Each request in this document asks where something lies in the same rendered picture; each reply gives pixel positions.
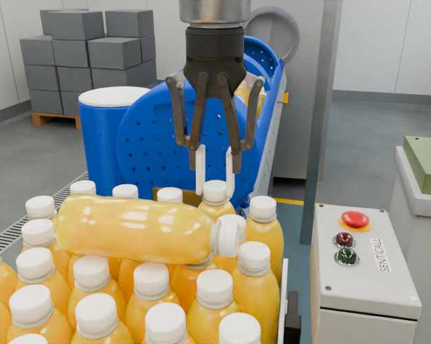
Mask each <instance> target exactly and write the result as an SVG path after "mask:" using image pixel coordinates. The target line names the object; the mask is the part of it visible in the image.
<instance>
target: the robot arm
mask: <svg viewBox="0 0 431 344"><path fill-rule="evenodd" d="M250 7H251V0H179V20H180V21H181V22H184V23H189V24H190V26H189V27H187V29H186V30H185V47H186V63H185V65H184V67H183V71H180V72H178V73H172V74H171V75H169V76H167V77H166V78H165V82H166V85H167V87H168V90H169V92H170V94H171V101H172V108H173V120H174V127H175V140H176V144H177V145H178V146H184V147H186V148H188V150H189V163H190V170H191V171H196V195H199V196H201V194H202V192H203V184H204V183H205V145H200V146H199V144H200V142H201V135H202V131H203V123H204V119H205V111H206V107H207V101H208V99H209V98H217V99H220V100H222V106H223V107H224V114H225V118H226V125H227V129H228V136H229V141H230V145H231V146H230V147H229V149H228V151H227V153H226V197H227V198H231V197H232V195H233V193H234V190H235V174H239V172H240V170H241V153H242V152H243V151H245V150H251V149H252V148H253V145H254V140H255V133H256V120H257V113H258V99H259V94H260V92H261V89H262V88H263V85H264V83H265V78H264V77H263V76H256V75H254V74H251V73H249V72H248V69H247V67H246V65H245V63H244V58H243V57H244V29H243V27H241V26H240V23H245V22H248V21H249V19H250ZM185 78H186V79H187V80H188V82H189V83H190V84H191V86H192V87H193V89H194V90H195V92H196V97H195V101H194V104H195V106H194V114H193V119H192V127H191V132H190V136H188V125H187V117H186V110H185V96H184V90H183V87H184V86H185ZM243 80H245V81H246V83H247V85H246V89H247V90H248V91H250V95H249V98H248V111H247V119H246V133H245V139H243V140H241V135H240V130H239V122H238V118H237V110H236V106H235V94H234V92H235V90H236V89H237V88H238V86H239V85H240V84H241V82H242V81H243Z"/></svg>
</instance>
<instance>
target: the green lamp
mask: <svg viewBox="0 0 431 344"><path fill-rule="evenodd" d="M338 259H339V260H340V261H343V262H345V263H354V262H356V260H357V253H356V252H355V251H354V250H353V249H351V248H342V249H340V250H339V251H338Z"/></svg>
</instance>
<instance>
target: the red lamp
mask: <svg viewBox="0 0 431 344"><path fill-rule="evenodd" d="M335 241H336V242H337V243H338V244H340V245H343V246H350V245H352V244H353V242H354V239H353V236H352V235H351V234H349V233H347V232H340V233H338V234H337V235H336V238H335Z"/></svg>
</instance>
